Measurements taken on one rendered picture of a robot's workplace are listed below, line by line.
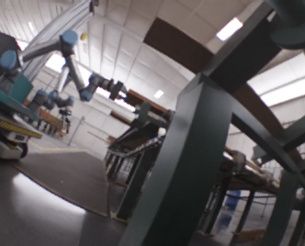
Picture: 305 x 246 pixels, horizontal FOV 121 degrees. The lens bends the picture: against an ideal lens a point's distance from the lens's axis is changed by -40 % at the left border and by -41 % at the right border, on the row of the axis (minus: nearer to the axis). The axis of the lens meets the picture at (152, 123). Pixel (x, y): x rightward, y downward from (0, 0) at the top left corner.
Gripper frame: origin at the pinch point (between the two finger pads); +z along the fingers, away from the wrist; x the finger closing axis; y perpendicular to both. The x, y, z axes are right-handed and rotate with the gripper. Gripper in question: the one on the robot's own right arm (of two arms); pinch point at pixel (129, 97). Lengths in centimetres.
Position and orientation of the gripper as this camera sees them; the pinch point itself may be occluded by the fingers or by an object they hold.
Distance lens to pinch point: 96.6
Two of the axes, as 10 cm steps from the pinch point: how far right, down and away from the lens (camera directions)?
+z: 8.6, 4.6, 2.4
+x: -3.8, 8.7, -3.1
